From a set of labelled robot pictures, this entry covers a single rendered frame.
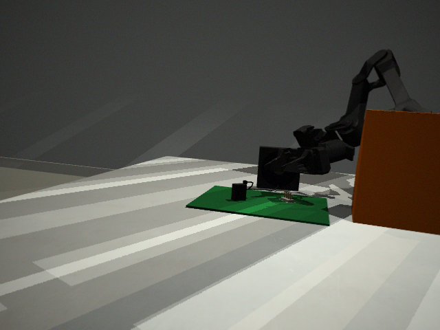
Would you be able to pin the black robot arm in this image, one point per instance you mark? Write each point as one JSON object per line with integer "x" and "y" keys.
{"x": 350, "y": 125}

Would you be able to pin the black connector plug with cable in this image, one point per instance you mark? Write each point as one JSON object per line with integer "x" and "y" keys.
{"x": 239, "y": 190}

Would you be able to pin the green circuit board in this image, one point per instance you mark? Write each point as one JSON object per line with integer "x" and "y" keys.
{"x": 272, "y": 205}

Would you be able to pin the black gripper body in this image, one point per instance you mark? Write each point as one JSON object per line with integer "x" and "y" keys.
{"x": 322, "y": 156}

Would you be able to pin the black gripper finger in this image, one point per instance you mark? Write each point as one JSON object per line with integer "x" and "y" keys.
{"x": 304, "y": 164}
{"x": 275, "y": 164}

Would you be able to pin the black cooling fan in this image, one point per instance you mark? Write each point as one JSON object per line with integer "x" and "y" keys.
{"x": 270, "y": 178}

